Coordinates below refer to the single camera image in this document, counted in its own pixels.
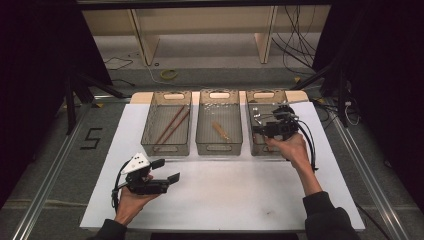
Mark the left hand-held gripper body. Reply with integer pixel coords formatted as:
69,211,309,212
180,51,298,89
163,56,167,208
121,152,169,196

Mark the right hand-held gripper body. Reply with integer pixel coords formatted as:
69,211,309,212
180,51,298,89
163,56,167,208
265,105,300,142

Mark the smoked clear plastic bin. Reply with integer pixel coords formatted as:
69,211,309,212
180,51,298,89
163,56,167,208
245,89,302,157
140,90,193,157
195,89,244,156

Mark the brown wooden chopstick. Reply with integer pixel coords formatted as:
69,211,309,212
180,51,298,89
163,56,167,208
153,110,191,153
155,105,186,146

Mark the person's right hand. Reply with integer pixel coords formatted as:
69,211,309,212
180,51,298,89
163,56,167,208
264,133,313,173

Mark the person's left hand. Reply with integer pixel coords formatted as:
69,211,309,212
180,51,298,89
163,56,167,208
114,184,161,228

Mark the white table sheet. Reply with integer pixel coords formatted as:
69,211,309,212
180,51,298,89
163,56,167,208
79,101,366,232

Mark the black metal stand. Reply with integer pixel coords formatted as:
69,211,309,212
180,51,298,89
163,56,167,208
64,71,126,136
289,59,351,128

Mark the yellow tape roll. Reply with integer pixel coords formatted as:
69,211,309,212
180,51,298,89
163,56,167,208
159,68,179,81

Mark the black curtain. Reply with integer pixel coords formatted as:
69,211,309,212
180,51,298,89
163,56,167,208
0,0,113,208
313,0,424,214

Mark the beige wooden desk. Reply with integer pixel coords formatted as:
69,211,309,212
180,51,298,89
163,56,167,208
81,4,333,66

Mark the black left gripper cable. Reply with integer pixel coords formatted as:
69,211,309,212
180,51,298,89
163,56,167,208
111,159,133,211

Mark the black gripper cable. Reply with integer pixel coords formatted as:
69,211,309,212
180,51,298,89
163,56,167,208
111,159,133,211
293,113,319,173

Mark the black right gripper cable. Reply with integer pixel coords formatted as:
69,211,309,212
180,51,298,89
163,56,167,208
293,113,319,173

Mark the white floor cable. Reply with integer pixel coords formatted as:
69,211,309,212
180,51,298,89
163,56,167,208
143,61,188,88

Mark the aluminium floor rail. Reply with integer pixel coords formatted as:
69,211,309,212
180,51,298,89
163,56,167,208
11,94,133,240
328,106,411,240

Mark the black cable bundle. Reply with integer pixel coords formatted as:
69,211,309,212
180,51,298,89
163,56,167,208
271,4,318,73

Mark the thin black floor cable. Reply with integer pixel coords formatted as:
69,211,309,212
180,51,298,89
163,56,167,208
103,56,134,72

